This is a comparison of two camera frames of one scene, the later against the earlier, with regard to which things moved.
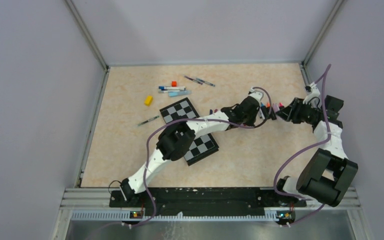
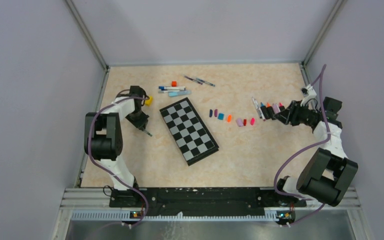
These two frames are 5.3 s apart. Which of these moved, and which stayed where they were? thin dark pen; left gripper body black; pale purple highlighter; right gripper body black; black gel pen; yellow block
Moved: left gripper body black; black gel pen
Stayed: thin dark pen; right gripper body black; yellow block; pale purple highlighter
